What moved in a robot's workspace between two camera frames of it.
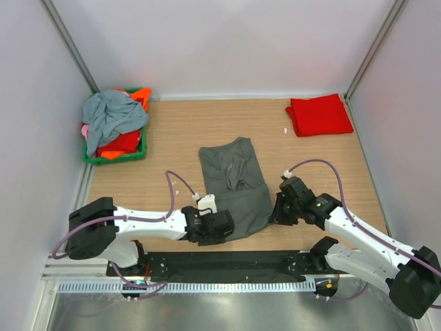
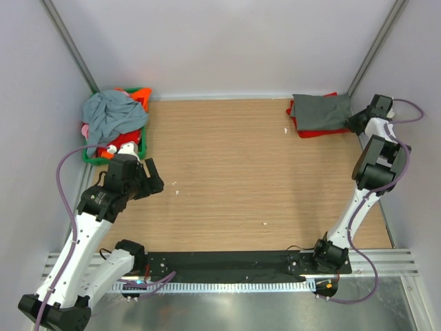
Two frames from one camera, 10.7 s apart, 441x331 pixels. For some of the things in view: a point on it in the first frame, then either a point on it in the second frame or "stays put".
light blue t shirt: (107, 114) stays put
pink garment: (85, 131) stays put
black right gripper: (278, 216) to (351, 122)
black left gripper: (213, 240) to (155, 182)
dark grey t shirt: (239, 185) to (321, 112)
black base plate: (223, 266) stays put
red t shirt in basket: (127, 143) stays put
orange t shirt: (142, 96) stays put
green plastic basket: (125, 158) stays put
